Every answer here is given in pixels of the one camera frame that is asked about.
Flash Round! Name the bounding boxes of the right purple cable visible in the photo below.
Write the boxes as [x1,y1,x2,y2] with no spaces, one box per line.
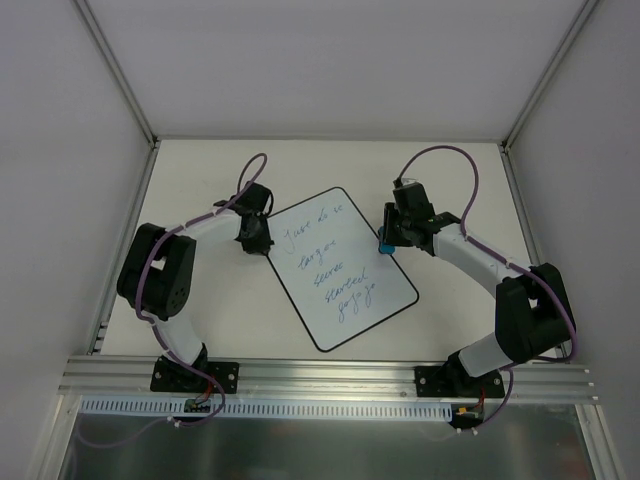
[394,144,576,436]

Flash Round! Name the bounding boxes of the small circuit board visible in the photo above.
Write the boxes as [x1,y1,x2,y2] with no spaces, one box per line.
[183,397,211,414]
[449,406,484,432]

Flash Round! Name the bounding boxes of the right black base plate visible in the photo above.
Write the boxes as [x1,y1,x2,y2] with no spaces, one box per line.
[414,365,505,399]

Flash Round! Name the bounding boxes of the left aluminium frame post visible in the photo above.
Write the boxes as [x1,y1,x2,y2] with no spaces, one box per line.
[71,0,157,148]

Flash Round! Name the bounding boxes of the right small circuit board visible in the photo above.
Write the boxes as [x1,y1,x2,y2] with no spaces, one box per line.
[449,406,484,432]

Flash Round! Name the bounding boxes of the small black-framed whiteboard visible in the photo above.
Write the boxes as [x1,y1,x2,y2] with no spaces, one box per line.
[268,187,419,353]

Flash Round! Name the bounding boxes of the right aluminium frame post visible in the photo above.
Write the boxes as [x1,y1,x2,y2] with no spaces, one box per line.
[501,0,601,153]

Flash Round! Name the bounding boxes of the aluminium frame post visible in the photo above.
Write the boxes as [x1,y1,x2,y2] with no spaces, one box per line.
[501,0,601,153]
[71,0,157,148]

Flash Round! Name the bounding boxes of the white slotted cable duct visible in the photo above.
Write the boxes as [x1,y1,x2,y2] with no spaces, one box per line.
[79,396,452,423]

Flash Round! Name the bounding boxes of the left small circuit board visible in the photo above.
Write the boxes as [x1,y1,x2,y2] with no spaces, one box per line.
[183,397,211,414]

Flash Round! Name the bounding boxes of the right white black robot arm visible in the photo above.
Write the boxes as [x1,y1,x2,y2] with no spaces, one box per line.
[378,179,576,398]

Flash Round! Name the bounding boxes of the blue whiteboard eraser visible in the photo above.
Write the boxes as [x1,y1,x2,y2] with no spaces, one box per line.
[378,226,396,255]

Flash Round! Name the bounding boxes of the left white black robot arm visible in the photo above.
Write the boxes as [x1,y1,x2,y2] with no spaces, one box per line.
[116,182,274,391]

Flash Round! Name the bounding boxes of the purple cable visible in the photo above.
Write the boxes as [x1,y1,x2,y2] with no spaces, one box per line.
[394,144,576,436]
[134,152,269,429]

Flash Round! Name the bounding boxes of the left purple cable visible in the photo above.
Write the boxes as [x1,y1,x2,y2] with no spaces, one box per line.
[134,152,269,429]

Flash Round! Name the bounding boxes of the aluminium mounting rail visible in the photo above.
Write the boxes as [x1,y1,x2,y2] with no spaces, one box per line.
[58,355,600,405]

